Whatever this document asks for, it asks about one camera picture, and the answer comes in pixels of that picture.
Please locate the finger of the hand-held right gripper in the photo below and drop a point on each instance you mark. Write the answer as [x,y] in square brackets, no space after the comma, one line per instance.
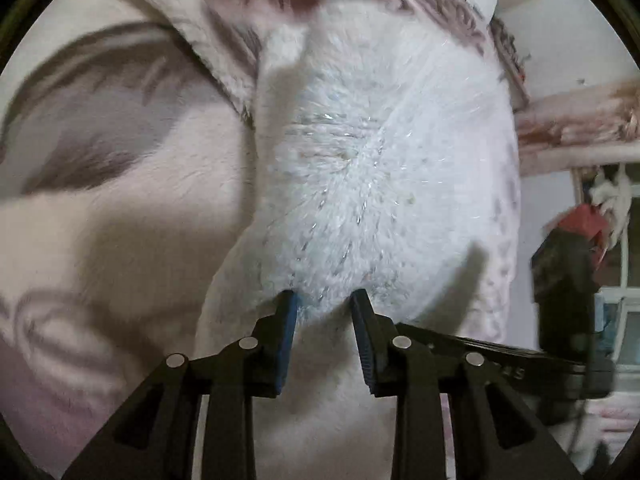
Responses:
[500,349]

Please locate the white fuzzy jacket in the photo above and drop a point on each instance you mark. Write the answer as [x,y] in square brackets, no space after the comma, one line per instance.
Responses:
[375,160]

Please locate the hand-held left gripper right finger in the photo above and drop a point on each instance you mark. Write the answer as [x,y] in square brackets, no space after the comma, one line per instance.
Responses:
[361,345]

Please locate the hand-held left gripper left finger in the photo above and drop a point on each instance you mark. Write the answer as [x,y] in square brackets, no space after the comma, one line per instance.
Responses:
[286,345]

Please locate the pink floral curtain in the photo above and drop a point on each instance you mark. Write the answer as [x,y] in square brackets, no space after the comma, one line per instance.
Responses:
[575,120]

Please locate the red garment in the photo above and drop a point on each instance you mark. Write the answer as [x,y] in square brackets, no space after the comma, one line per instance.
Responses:
[585,220]

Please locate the floral plush blanket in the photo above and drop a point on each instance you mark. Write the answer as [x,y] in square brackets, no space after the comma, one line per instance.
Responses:
[100,210]

